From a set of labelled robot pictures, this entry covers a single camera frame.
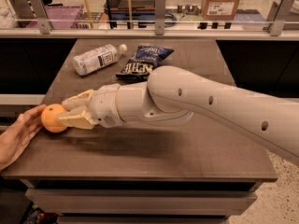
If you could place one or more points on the middle metal railing bracket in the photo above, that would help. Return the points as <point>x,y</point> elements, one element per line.
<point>159,16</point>

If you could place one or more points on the purple plastic crate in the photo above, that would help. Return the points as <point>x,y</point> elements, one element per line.
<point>64,17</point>

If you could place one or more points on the left metal railing bracket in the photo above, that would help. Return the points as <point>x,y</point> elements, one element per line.
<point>41,16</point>

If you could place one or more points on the right metal railing bracket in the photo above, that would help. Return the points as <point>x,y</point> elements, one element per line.
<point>283,15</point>

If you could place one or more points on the white table base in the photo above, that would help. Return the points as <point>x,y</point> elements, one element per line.
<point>142,203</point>

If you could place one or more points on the orange and blue cart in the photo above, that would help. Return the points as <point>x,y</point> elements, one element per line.
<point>130,13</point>

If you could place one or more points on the bare human hand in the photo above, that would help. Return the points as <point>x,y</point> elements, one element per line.
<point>16,138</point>

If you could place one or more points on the cardboard box with label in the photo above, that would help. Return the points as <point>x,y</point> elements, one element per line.
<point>219,9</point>

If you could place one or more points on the orange fruit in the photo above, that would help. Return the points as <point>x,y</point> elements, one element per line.
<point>48,118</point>

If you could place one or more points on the clear plastic water bottle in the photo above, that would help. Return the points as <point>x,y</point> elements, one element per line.
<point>95,59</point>

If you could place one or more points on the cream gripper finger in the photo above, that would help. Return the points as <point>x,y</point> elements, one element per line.
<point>79,117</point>
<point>82,99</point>

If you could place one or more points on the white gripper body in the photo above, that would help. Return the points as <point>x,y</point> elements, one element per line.
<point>104,106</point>

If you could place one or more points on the blue kettle chips bag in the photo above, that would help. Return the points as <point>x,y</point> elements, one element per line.
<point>143,62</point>

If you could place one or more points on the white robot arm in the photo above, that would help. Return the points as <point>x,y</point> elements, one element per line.
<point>171,95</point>

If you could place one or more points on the metal railing bracket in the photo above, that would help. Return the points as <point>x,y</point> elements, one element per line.
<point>159,16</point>
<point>283,15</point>
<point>41,16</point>

